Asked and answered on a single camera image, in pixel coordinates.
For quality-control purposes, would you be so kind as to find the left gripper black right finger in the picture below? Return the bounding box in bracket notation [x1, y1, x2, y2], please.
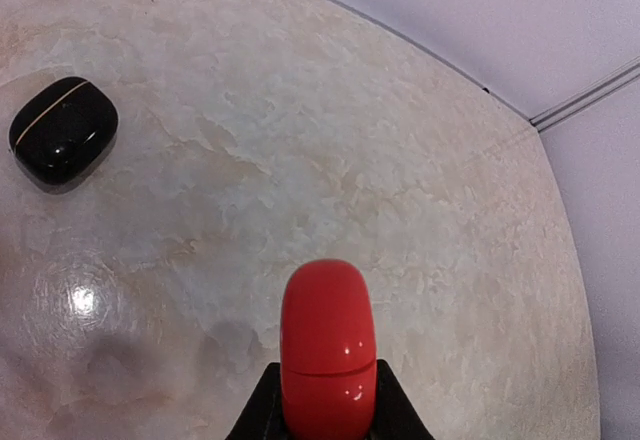
[367, 359, 433, 440]

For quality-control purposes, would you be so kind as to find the red round charging case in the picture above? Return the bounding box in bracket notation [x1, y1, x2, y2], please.
[280, 259, 377, 439]

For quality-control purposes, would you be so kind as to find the glossy black earbud case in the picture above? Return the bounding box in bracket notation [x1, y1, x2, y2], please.
[8, 76, 119, 186]

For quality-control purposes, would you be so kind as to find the right aluminium corner post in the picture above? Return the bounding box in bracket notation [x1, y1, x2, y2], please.
[529, 57, 640, 134]

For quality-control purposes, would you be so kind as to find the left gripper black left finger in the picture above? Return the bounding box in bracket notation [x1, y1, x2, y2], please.
[227, 362, 292, 440]

